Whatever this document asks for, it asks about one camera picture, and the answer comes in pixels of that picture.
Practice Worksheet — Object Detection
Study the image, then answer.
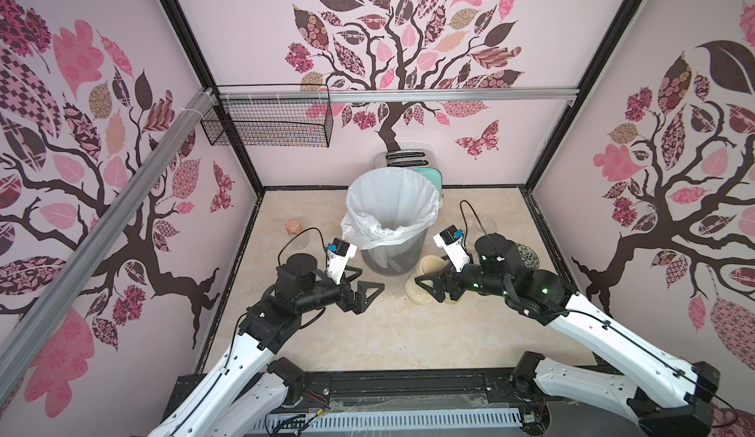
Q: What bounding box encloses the grey mesh trash bin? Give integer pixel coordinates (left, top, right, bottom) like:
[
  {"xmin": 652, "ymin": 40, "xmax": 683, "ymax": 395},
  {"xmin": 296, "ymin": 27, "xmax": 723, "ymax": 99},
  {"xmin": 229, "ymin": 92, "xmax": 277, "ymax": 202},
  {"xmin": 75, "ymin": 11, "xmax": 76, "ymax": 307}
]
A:
[{"xmin": 361, "ymin": 230, "xmax": 427, "ymax": 277}]

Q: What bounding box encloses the small bottle with cork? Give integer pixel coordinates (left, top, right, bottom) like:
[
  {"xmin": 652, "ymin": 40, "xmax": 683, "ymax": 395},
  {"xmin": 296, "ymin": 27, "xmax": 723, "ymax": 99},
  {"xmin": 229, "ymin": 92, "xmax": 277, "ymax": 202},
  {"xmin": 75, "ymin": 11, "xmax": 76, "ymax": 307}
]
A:
[{"xmin": 285, "ymin": 219, "xmax": 310, "ymax": 250}]

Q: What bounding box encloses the glass jar beige lid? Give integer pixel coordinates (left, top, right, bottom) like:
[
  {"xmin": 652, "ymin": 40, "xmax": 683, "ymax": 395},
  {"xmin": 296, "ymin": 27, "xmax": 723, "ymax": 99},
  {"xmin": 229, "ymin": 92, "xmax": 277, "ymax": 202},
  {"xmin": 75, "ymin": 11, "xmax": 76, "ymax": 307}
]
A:
[{"xmin": 404, "ymin": 278, "xmax": 436, "ymax": 305}]

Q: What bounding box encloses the white plastic trash bag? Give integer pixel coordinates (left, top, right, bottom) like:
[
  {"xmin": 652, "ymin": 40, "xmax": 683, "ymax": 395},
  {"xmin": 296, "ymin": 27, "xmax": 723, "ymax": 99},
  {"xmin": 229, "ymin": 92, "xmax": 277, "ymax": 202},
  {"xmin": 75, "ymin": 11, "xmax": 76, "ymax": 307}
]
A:
[{"xmin": 341, "ymin": 168, "xmax": 440, "ymax": 250}]

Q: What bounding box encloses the aluminium rail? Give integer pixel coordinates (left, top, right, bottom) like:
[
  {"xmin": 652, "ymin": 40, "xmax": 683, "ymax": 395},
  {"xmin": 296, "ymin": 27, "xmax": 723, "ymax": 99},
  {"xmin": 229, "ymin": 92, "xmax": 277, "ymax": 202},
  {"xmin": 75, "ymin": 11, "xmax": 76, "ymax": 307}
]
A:
[
  {"xmin": 1, "ymin": 88, "xmax": 216, "ymax": 400},
  {"xmin": 219, "ymin": 85, "xmax": 579, "ymax": 104}
]

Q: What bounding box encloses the patterned ceramic bowl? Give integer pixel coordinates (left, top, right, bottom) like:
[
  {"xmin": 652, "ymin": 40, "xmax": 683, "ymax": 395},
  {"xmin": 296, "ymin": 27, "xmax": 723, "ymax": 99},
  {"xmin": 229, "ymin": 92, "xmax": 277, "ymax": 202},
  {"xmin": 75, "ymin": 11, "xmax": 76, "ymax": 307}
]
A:
[{"xmin": 517, "ymin": 244, "xmax": 540, "ymax": 270}]

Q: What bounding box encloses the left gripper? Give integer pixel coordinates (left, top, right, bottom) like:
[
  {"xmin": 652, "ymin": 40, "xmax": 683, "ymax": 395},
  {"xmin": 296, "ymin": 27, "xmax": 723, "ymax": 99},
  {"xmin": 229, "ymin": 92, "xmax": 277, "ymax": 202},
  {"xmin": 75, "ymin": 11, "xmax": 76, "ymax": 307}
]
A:
[{"xmin": 298, "ymin": 266, "xmax": 385, "ymax": 314}]

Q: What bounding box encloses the black wire basket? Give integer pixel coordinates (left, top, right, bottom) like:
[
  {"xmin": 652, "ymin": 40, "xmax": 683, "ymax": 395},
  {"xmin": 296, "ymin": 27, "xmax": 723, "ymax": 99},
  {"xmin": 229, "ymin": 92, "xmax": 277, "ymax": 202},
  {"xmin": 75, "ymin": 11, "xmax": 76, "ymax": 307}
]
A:
[{"xmin": 202, "ymin": 83, "xmax": 334, "ymax": 148}]

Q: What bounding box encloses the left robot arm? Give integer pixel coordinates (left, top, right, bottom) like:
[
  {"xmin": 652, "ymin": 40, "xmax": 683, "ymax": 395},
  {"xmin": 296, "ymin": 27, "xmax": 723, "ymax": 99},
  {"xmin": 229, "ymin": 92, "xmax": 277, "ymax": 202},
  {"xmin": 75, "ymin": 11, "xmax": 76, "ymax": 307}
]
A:
[{"xmin": 152, "ymin": 253, "xmax": 385, "ymax": 436}]

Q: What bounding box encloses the mint green toaster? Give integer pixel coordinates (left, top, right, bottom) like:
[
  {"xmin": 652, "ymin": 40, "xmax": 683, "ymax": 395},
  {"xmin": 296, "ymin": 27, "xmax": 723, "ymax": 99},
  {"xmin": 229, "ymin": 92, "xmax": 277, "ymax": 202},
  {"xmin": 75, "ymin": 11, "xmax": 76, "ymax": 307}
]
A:
[{"xmin": 373, "ymin": 149, "xmax": 442, "ymax": 192}]

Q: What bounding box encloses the aluminium rail back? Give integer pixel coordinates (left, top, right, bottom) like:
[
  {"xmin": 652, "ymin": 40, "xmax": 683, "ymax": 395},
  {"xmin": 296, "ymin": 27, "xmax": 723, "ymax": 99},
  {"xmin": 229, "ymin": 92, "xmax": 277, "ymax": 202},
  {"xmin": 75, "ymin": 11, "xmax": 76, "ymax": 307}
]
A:
[{"xmin": 219, "ymin": 85, "xmax": 579, "ymax": 104}]

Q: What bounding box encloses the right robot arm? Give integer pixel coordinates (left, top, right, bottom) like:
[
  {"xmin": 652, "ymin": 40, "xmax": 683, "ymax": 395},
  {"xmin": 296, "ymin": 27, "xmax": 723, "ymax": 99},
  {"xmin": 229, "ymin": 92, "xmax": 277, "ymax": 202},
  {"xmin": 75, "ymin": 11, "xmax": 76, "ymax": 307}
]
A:
[{"xmin": 415, "ymin": 228, "xmax": 739, "ymax": 436}]

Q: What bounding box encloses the aluminium rail left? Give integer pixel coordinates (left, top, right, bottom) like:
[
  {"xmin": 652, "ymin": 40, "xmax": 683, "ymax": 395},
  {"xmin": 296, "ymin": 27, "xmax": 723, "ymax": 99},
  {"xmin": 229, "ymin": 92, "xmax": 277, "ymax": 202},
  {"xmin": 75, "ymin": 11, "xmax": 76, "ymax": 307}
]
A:
[{"xmin": 1, "ymin": 88, "xmax": 216, "ymax": 400}]

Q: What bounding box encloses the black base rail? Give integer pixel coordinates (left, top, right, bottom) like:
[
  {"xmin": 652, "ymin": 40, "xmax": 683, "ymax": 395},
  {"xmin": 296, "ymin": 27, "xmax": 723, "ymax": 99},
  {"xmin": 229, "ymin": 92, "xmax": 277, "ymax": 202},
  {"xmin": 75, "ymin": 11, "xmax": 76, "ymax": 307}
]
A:
[{"xmin": 161, "ymin": 365, "xmax": 668, "ymax": 437}]

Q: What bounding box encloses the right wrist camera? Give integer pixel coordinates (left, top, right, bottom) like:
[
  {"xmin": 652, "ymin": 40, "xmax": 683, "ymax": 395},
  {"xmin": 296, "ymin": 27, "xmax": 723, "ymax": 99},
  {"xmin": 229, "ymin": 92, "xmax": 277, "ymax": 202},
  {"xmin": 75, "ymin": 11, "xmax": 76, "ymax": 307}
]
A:
[{"xmin": 433, "ymin": 225, "xmax": 471, "ymax": 273}]

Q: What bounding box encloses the white slotted cable duct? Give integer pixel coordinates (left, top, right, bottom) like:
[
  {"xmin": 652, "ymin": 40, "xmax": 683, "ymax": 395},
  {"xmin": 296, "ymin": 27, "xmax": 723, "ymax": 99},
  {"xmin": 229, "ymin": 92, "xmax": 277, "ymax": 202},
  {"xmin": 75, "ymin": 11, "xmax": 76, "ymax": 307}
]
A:
[{"xmin": 246, "ymin": 409, "xmax": 523, "ymax": 436}]

